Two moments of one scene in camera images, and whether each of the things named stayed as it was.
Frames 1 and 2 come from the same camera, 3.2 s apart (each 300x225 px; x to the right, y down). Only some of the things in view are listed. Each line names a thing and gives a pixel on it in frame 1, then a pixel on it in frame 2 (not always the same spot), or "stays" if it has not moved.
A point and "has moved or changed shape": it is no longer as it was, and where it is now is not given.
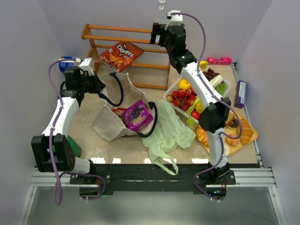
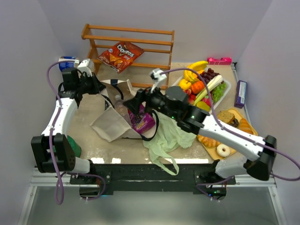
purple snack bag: (138, 116) has moved or changed shape
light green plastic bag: (170, 131) stays
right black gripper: (155, 33) to (141, 100)
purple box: (241, 93) stays
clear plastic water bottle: (161, 12) to (119, 107)
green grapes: (221, 88) stays
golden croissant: (247, 131) stays
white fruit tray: (181, 95) stays
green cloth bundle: (77, 149) stays
